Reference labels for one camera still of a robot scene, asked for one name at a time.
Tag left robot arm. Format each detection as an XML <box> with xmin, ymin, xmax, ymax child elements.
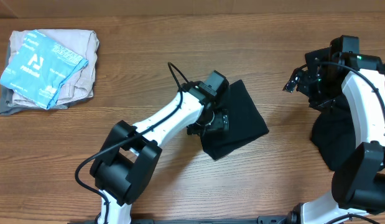
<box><xmin>90</xmin><ymin>71</ymin><xmax>229</xmax><ymax>223</ymax></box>

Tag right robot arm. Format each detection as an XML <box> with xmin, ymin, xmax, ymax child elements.
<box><xmin>283</xmin><ymin>35</ymin><xmax>385</xmax><ymax>223</ymax></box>

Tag folded light blue printed shirt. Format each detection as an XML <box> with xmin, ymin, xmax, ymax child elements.
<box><xmin>0</xmin><ymin>29</ymin><xmax>90</xmax><ymax>111</ymax></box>

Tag black t-shirt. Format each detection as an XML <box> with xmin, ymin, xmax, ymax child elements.
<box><xmin>201</xmin><ymin>80</ymin><xmax>269</xmax><ymax>160</ymax></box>

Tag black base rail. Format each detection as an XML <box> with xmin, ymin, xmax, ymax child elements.
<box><xmin>67</xmin><ymin>215</ymin><xmax>344</xmax><ymax>224</ymax></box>

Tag folded beige shirt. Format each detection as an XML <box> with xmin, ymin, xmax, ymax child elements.
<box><xmin>8</xmin><ymin>29</ymin><xmax>100</xmax><ymax>108</ymax></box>

